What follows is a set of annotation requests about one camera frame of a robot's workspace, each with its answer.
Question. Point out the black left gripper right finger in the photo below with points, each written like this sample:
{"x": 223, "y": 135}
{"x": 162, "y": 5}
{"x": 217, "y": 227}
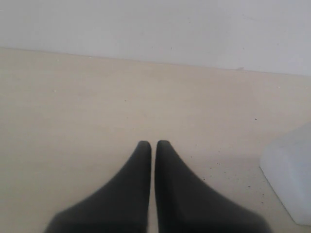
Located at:
{"x": 185, "y": 204}

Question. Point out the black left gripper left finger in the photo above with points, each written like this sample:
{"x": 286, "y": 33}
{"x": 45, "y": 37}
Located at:
{"x": 120, "y": 206}

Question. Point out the white mannequin head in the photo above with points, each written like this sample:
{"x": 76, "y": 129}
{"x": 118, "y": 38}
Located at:
{"x": 286, "y": 164}

